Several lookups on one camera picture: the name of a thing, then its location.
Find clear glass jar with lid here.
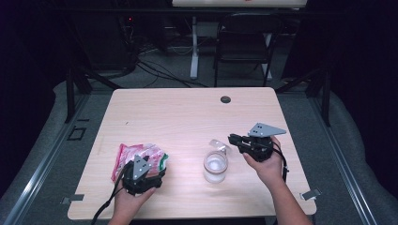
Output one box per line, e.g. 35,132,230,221
203,138,233,185

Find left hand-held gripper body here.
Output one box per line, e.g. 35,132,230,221
122,154,163,196

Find dark equipment with red light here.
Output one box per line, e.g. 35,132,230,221
117,12,141,70

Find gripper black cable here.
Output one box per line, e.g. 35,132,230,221
271,141,290,184
90,168,127,225

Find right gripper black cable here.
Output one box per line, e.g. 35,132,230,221
271,141,290,184

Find person's left hand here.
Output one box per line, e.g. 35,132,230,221
113,187,157,218

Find white background desk top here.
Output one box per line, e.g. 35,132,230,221
171,0,310,8

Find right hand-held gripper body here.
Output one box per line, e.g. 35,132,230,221
238,122,287,162

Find black folding chair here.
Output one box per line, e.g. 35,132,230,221
213,12,284,88

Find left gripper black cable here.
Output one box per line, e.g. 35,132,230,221
90,168,127,225

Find person's right hand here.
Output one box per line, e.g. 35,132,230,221
243,136,284,188

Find black metal stand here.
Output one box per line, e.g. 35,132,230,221
275,67,332,128
63,67,124,124

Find white box under desk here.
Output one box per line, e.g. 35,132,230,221
196,21,221,39

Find pink and white plastic bag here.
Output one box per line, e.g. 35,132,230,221
110,142,170,184

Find black floor cables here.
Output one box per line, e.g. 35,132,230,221
135,58,209,89

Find white desk leg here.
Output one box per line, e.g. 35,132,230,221
263,32,273,82
189,16,201,80

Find grey metal table bracket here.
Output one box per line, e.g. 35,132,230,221
301,187,323,202
60,193,85,206

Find aluminium floor rail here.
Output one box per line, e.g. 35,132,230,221
2,93,91,225
307,96,378,225

